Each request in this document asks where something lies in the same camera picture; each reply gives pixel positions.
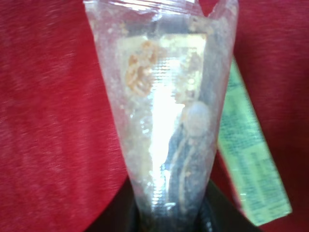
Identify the white green rectangular box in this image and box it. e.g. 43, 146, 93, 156
218, 60, 292, 226

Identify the clear plastic snack packet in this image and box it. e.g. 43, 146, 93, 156
84, 0, 239, 219

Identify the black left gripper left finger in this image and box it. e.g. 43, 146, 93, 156
85, 179, 145, 232

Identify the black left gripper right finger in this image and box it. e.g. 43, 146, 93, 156
197, 180, 261, 232

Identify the red table cloth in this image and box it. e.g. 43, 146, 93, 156
0, 0, 309, 232

